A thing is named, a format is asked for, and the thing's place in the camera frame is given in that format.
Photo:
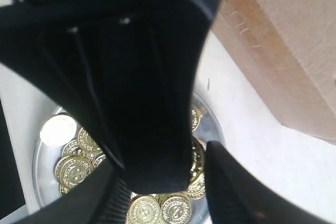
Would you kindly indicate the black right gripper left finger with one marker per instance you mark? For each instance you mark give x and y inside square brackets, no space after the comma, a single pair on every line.
[102,197]

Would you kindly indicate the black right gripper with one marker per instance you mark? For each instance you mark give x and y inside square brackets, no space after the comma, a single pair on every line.
[124,68]

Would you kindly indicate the brown cardboard box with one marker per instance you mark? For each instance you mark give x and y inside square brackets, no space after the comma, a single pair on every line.
[286,50]

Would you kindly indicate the gold coin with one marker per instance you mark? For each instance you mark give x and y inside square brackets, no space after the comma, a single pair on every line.
[87,143]
[72,170]
[195,118]
[176,209]
[144,210]
[58,130]

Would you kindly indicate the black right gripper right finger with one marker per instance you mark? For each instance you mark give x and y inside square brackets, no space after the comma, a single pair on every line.
[235,196]

